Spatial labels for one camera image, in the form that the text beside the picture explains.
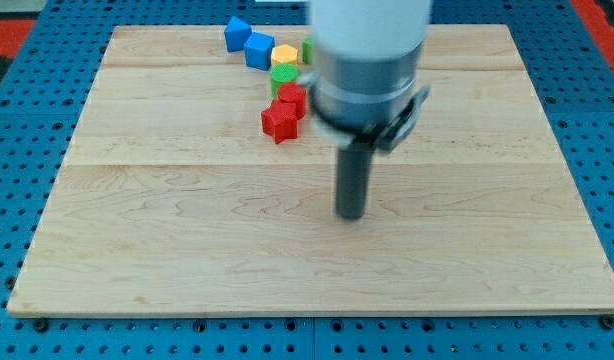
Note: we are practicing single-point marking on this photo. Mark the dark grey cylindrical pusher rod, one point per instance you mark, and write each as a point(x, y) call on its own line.
point(352, 180)

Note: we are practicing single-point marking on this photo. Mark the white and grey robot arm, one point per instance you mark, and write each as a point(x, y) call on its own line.
point(361, 88)

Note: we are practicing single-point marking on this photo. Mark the green block behind arm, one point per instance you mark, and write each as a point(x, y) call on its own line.
point(307, 51)

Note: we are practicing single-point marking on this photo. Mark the blue cube block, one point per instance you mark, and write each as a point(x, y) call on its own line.
point(257, 50)

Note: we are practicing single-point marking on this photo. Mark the red star block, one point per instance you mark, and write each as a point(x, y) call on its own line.
point(280, 121)

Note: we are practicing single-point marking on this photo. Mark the red cylinder block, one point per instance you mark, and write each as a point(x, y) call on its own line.
point(293, 93)

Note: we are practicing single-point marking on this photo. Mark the green cylinder block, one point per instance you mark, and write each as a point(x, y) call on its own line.
point(280, 74)

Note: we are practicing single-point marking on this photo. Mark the yellow hexagon block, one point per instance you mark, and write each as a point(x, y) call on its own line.
point(284, 54)

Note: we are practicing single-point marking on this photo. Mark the blue pentagon block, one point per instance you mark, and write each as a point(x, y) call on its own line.
point(236, 33)

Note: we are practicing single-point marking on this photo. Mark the light wooden board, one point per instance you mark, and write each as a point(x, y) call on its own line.
point(172, 203)

